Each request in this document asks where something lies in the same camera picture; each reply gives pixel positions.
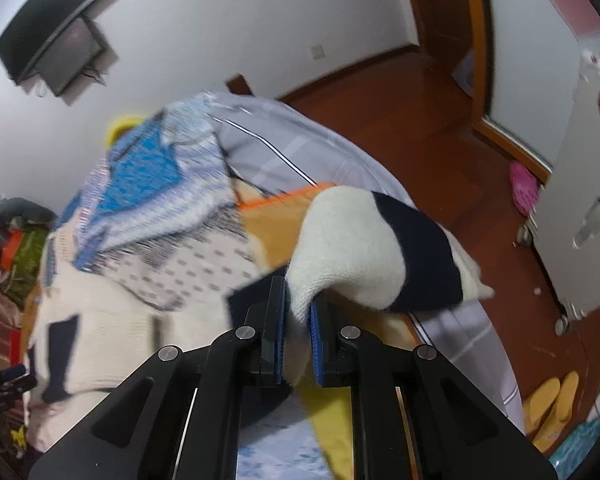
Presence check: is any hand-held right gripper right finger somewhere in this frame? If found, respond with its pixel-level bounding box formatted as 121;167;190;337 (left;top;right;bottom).
309;292;557;480

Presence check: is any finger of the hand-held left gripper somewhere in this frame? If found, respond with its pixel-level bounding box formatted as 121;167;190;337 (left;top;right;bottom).
0;366;37;402

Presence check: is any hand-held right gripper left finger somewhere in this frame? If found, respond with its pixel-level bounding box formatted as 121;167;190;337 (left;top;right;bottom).
27;276;287;480

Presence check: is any cream and navy knit sweater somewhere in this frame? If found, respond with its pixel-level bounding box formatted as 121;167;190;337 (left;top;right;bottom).
27;185;496;453

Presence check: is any pile of mixed clothes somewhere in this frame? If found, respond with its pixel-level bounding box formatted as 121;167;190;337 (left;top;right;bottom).
0;192;57;306

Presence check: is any red striped cloth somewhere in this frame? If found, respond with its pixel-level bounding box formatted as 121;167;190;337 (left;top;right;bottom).
0;280;33;366

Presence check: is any orange fleece blanket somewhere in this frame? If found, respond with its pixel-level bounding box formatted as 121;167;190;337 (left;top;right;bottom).
22;182;431;480

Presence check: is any grey striped bed sheet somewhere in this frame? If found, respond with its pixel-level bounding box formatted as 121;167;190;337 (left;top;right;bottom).
207;91;526;431

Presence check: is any blue patterned patchwork blanket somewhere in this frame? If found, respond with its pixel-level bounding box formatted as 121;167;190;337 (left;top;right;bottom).
45;91;331;480

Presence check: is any yellow slipper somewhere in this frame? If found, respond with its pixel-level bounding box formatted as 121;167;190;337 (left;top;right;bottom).
522;377;562;437

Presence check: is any pair of yellow slippers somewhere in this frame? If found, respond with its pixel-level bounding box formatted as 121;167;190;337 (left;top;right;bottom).
532;371;580;454

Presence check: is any yellow round cushion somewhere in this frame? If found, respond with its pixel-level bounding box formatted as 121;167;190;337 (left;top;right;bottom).
105;115;144;147

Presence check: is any pink slipper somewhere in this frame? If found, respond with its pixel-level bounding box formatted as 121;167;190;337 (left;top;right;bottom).
509;161;542;217

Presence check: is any teal patterned cloth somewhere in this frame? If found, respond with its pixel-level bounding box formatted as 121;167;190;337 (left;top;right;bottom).
549;417;600;467

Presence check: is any white wheeled cabinet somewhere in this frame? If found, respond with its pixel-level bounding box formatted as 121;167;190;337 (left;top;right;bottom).
519;47;600;337

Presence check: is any wooden bed post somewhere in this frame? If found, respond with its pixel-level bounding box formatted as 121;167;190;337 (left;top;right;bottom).
226;74;253;97

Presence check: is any wooden door frame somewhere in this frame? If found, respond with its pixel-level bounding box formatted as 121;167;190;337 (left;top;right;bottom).
460;0;556;182

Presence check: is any small grey wall monitor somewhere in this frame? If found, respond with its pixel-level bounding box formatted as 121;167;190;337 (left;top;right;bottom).
36;14;107;98

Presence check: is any black wall television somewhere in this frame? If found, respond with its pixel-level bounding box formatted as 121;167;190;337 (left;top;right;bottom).
0;0;107;83

